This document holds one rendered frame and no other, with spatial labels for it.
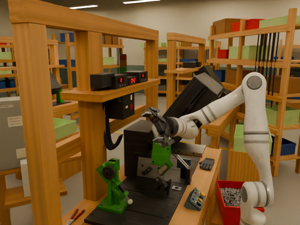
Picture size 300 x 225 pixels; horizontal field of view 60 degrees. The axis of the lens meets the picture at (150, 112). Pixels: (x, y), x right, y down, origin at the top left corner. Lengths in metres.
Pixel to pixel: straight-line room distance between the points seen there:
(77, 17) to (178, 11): 9.90
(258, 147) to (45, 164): 0.87
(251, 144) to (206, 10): 9.92
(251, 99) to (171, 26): 10.23
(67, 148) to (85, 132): 0.14
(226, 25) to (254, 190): 4.51
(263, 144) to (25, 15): 1.00
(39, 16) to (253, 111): 0.91
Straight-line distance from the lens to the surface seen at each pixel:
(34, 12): 1.16
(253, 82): 1.07
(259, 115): 1.06
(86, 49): 1.43
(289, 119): 4.26
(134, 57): 11.91
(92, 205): 1.63
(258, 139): 1.05
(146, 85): 1.83
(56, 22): 1.24
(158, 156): 1.62
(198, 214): 1.51
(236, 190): 1.82
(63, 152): 1.45
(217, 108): 1.09
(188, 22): 10.98
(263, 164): 1.07
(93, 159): 1.54
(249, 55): 4.61
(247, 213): 1.09
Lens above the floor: 1.73
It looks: 13 degrees down
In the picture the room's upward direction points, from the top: straight up
